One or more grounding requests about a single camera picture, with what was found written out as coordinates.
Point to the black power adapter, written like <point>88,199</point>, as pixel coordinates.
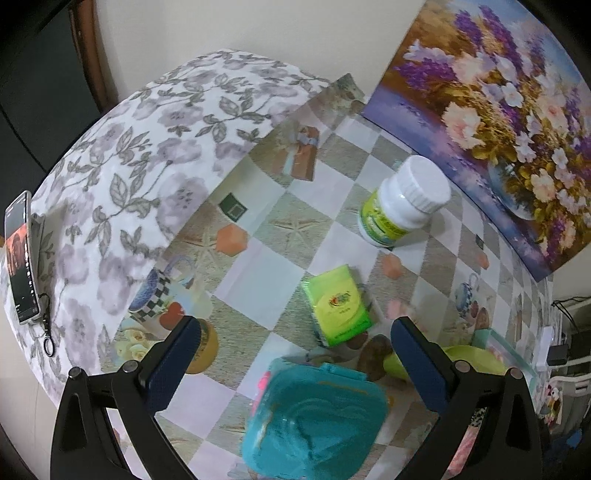
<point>557,355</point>

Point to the checkered printed tablecloth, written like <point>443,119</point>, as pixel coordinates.
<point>240,261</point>

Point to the floral grey white cloth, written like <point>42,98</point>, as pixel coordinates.
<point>117,198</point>

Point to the pink white fuzzy sock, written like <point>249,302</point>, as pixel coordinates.
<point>461,456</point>

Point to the smartphone with strap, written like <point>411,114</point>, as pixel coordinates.
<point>18,229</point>

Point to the floral painting canvas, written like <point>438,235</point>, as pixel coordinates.
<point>487,91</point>

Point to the teal plastic heart case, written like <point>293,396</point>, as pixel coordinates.
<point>313,422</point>

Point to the leopard print scrunchie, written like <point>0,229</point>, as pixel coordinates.
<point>477,418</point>

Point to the white box on table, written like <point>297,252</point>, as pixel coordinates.
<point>545,342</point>

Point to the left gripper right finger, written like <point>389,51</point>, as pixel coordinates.
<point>439,381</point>

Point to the white pill bottle green label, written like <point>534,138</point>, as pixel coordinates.
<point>404,202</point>

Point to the green tissue pack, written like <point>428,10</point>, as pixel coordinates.
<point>337,306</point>

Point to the green rimmed white tray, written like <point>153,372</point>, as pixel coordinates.
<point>489,339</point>

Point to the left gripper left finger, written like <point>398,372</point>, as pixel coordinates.
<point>149,384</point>

